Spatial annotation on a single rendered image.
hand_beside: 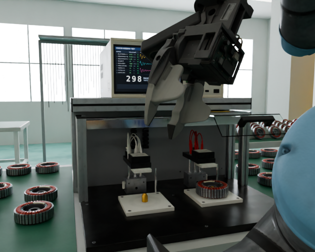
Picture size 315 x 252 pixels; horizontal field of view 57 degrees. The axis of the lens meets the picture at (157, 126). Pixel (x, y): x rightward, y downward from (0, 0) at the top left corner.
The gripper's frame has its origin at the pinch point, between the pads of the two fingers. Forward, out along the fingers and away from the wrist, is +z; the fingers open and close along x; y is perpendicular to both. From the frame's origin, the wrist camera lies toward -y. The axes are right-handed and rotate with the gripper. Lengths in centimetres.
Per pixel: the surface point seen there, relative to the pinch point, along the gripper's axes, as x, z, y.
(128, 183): 44, 13, -49
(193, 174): 63, 0, -38
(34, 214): 16, 30, -50
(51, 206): 22, 27, -53
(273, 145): 200, -55, -74
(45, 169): 41, 23, -103
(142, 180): 48, 10, -47
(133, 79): 29, -21, -52
